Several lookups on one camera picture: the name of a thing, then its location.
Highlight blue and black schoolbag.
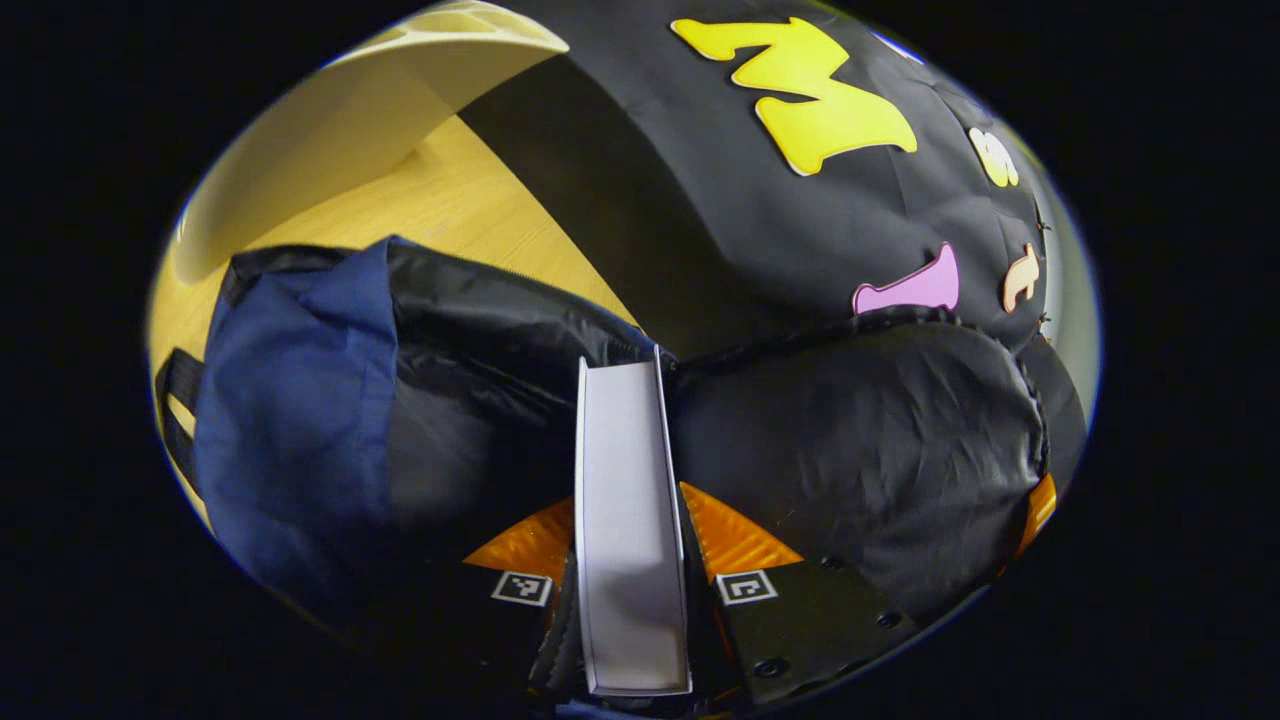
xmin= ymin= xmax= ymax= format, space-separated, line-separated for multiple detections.
xmin=155 ymin=235 xmax=1091 ymax=641

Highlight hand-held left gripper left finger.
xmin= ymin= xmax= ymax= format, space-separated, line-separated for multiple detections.
xmin=400 ymin=497 xmax=581 ymax=706

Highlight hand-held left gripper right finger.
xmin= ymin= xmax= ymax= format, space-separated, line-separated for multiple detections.
xmin=680 ymin=482 xmax=916 ymax=706

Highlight black backdrop cloth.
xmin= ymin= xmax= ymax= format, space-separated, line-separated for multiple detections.
xmin=460 ymin=0 xmax=1076 ymax=361

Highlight white book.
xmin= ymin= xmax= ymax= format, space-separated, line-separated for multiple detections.
xmin=575 ymin=345 xmax=693 ymax=698

